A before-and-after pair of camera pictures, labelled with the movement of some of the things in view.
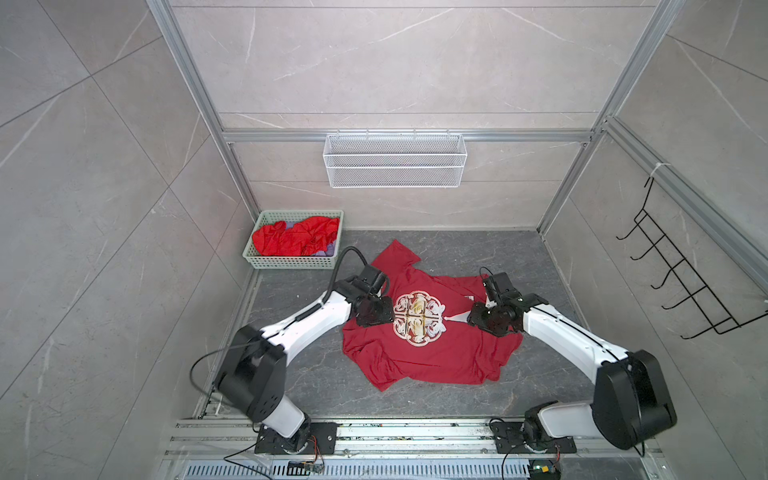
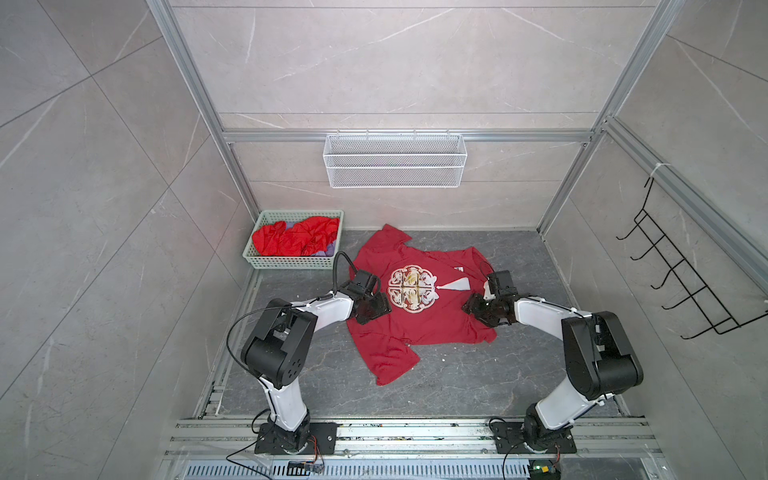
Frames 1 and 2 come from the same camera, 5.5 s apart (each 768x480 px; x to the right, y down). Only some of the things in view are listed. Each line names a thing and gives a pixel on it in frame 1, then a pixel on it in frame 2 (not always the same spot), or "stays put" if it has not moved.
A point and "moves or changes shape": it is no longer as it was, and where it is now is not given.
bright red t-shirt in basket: [306, 238] stays put
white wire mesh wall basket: [395, 161] stays put
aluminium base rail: [210, 448] stays put
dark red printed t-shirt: [428, 339] moves or changes shape
